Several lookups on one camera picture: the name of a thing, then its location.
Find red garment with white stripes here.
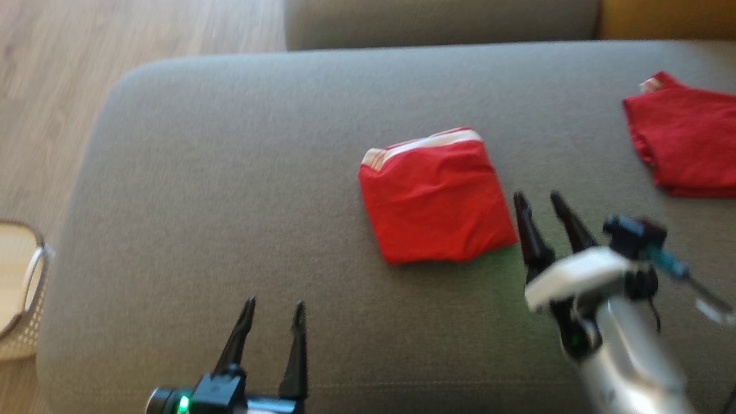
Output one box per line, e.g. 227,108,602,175
358,126,519,266

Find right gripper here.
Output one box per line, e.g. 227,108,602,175
513,191,605,364

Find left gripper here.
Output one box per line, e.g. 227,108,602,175
145,296,309,414

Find teal camera cable connector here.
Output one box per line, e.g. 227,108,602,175
644,244,735,325

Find yellow sofa back cushion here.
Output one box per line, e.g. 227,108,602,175
598,0,736,41

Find large grey sofa seat cushion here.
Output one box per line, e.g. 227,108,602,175
36,40,736,414

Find red jersey shirt white sleeves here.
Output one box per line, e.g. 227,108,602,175
622,71,736,200

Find thin black cable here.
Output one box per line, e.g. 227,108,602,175
644,285,663,334

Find white perforated laundry basket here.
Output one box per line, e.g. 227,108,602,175
0,220,55,362

